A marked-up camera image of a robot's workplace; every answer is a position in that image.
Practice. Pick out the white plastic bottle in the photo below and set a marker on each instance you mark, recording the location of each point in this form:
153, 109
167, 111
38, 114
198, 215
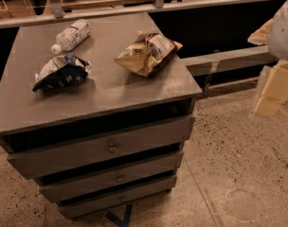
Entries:
71, 37

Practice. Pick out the blue chip bag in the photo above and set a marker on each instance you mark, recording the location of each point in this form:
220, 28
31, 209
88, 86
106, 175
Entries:
62, 71

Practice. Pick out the grey metal railing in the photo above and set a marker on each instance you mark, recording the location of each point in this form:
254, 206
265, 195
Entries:
64, 10

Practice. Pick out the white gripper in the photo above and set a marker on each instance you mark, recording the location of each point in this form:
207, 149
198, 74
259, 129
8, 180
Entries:
283, 32

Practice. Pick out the bottom grey drawer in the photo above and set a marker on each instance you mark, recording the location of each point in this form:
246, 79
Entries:
118, 197

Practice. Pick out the top grey drawer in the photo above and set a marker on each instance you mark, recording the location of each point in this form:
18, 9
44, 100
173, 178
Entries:
46, 161

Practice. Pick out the middle grey drawer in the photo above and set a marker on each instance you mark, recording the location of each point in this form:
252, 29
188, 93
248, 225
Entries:
112, 177

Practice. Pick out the grey low ledge beam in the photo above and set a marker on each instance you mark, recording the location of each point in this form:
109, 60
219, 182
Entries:
229, 60

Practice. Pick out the grey drawer cabinet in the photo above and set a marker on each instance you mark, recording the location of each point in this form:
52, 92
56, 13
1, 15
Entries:
111, 100

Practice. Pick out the grey drawer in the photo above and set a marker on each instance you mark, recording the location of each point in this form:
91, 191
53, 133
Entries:
46, 161
118, 197
112, 177

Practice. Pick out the brown chip bag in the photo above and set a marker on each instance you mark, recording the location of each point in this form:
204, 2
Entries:
148, 54

